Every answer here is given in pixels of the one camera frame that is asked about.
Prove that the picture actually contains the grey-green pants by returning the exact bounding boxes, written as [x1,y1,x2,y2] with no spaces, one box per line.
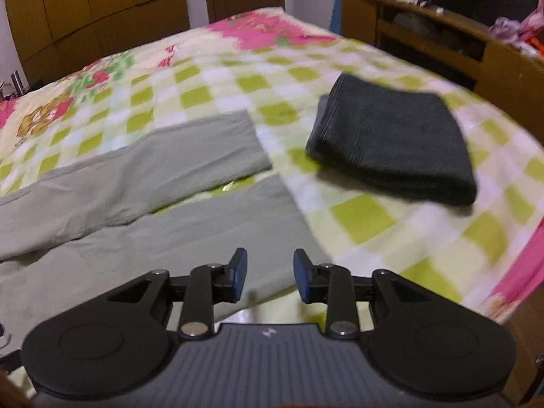
[1,112,327,353]

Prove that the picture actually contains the folded dark grey garment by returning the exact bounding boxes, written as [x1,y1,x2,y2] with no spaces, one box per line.
[305,73,478,207]

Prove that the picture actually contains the checkered cartoon bed cover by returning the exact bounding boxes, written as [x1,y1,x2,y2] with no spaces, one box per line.
[1,26,543,322]

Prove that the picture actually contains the wooden side cabinet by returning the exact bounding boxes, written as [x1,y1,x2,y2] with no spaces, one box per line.
[340,0,543,142]

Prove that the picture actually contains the brown wooden wardrobe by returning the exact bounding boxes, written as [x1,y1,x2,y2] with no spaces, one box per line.
[5,0,189,85]

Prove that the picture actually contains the pink clothes pile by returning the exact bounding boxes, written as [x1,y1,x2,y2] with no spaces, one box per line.
[489,9,543,58]

